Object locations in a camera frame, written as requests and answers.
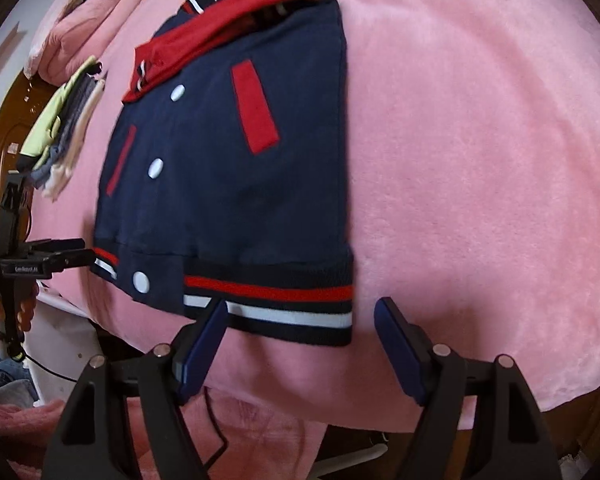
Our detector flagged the pink pillow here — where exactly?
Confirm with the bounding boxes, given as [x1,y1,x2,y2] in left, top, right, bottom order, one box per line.
[22,0,142,87]

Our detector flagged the black cable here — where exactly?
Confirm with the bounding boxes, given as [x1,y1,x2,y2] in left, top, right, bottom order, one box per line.
[199,386,232,470]

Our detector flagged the navy red varsity jacket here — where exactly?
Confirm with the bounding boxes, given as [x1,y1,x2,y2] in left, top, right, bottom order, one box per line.
[92,0,353,347]

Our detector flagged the brown wooden headboard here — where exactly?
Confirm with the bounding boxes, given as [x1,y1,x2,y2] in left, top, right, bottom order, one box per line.
[0,71,56,256]

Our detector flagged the blue folded jeans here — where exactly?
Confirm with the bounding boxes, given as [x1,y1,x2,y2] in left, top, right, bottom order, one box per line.
[30,75,98,188]

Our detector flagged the light green folded garment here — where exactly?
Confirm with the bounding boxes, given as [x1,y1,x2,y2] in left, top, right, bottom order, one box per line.
[16,55,102,174]

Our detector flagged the pink fleece bed blanket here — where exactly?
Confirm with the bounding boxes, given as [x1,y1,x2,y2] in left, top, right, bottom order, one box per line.
[26,0,600,434]

